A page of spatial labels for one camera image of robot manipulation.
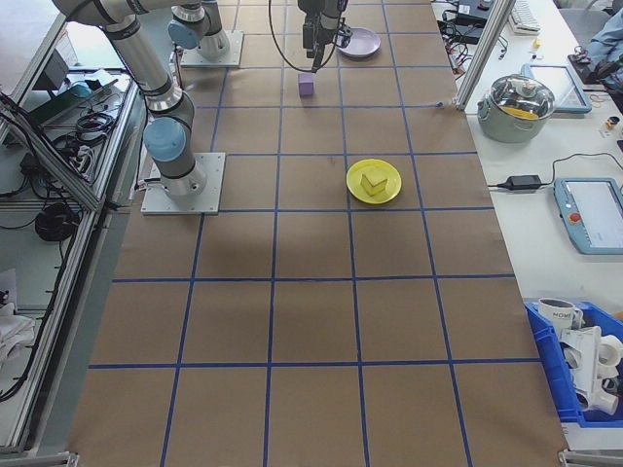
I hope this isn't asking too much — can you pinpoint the green flat board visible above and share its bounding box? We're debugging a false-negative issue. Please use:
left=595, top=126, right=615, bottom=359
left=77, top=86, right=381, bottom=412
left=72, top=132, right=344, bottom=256
left=33, top=77, right=119, bottom=123

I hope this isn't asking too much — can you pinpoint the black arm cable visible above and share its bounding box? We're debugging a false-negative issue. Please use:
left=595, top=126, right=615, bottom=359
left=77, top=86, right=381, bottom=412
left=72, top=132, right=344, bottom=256
left=267, top=0, right=342, bottom=72

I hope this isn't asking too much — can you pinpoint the blue teach pendant tablet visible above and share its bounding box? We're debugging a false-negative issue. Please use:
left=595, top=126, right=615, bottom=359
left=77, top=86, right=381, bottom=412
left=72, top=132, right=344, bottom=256
left=520, top=62, right=594, bottom=116
left=553, top=177, right=623, bottom=255

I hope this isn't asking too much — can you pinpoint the black power adapter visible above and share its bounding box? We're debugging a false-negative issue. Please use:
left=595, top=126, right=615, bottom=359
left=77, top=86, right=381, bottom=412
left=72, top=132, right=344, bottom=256
left=505, top=174, right=542, bottom=191

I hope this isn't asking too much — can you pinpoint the white cloth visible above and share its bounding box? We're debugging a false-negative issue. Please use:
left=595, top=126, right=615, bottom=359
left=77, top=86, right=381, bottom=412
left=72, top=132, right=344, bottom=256
left=0, top=269, right=38, bottom=371

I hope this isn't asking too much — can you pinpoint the black adapter cable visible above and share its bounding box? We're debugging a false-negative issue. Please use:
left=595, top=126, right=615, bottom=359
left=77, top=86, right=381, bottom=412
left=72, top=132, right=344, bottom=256
left=539, top=153, right=623, bottom=187

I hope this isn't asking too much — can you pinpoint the white mug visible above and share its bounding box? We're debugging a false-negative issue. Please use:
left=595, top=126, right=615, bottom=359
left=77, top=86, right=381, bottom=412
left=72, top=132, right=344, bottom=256
left=537, top=297, right=584, bottom=332

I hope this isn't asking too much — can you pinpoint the blue plastic bin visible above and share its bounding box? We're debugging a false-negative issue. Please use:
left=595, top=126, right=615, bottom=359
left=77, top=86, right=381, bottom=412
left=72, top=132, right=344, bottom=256
left=524, top=301, right=623, bottom=428

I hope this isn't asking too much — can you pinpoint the metal bar frame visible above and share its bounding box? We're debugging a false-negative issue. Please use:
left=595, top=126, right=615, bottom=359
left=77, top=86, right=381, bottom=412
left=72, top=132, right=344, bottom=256
left=0, top=0, right=147, bottom=456

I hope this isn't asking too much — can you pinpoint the glass pot lid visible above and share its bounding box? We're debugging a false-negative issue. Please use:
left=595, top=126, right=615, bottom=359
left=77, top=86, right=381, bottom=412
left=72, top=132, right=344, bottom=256
left=489, top=73, right=556, bottom=121

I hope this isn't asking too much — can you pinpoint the steel cooking pot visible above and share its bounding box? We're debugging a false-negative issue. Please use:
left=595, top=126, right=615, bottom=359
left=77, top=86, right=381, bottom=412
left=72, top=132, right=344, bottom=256
left=476, top=73, right=556, bottom=144

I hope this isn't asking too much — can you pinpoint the white keyboard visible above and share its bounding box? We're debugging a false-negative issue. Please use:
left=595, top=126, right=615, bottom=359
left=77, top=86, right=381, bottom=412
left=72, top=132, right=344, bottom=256
left=508, top=0, right=542, bottom=35

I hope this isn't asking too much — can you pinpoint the white plastic pipe fitting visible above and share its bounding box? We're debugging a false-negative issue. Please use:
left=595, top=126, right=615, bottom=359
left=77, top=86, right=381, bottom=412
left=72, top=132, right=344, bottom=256
left=559, top=325, right=623, bottom=414

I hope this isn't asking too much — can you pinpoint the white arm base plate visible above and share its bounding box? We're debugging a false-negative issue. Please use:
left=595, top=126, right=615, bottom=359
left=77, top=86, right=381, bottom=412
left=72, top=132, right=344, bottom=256
left=180, top=29, right=244, bottom=68
left=140, top=152, right=228, bottom=215

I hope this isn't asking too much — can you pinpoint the grey box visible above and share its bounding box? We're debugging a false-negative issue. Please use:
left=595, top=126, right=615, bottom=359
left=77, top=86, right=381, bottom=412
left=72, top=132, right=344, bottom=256
left=31, top=48, right=69, bottom=91

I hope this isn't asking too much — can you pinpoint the aluminium corner bar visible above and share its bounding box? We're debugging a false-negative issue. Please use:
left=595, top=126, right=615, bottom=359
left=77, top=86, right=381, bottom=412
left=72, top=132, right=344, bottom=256
left=0, top=449, right=79, bottom=467
left=559, top=449, right=623, bottom=467

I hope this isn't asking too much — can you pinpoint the yellow round plate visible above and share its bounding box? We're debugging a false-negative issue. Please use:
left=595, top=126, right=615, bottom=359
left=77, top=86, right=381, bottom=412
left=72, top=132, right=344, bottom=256
left=346, top=159, right=403, bottom=205

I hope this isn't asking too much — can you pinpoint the black cable coil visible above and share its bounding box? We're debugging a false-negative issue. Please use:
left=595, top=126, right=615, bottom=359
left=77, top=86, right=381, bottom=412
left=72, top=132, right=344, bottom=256
left=33, top=201, right=79, bottom=242

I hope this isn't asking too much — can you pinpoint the black computer with label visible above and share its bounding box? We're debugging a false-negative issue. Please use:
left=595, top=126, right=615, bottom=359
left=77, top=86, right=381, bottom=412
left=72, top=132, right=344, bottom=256
left=440, top=0, right=493, bottom=45

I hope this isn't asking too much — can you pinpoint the yellow foam block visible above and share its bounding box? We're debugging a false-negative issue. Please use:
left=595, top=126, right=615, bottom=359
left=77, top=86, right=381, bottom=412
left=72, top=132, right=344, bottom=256
left=360, top=169, right=386, bottom=198

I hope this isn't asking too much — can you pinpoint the aluminium profile post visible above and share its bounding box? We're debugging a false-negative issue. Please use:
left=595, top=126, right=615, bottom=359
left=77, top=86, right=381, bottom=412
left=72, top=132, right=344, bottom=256
left=455, top=0, right=517, bottom=112

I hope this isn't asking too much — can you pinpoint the lilac round plate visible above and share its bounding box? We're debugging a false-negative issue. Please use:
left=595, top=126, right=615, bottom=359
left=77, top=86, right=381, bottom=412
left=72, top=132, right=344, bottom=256
left=336, top=27, right=383, bottom=60

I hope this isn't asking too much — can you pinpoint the person blue sleeve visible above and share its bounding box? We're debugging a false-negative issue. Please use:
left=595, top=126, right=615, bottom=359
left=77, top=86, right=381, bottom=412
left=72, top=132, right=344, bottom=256
left=586, top=12, right=623, bottom=89

